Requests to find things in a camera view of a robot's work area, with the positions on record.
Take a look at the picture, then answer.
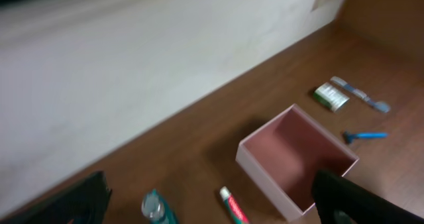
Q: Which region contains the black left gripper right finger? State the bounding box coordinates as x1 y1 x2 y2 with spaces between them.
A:
311 170 423 224

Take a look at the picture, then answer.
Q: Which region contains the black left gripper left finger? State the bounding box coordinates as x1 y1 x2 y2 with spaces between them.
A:
1 171 112 224

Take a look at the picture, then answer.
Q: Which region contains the blue disposable razor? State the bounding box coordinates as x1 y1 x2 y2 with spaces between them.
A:
343 131 388 144

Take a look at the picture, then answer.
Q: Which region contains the blue mouthwash bottle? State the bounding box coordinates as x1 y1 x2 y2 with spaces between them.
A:
141 190 179 224

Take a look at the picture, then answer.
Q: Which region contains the red green toothpaste tube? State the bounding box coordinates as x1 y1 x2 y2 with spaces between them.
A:
219 186 250 224

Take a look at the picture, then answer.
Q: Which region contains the green white soap box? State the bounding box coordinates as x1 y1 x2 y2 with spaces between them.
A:
313 83 349 112

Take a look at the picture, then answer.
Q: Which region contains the blue white toothbrush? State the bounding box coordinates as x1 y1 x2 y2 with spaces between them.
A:
331 76 390 113

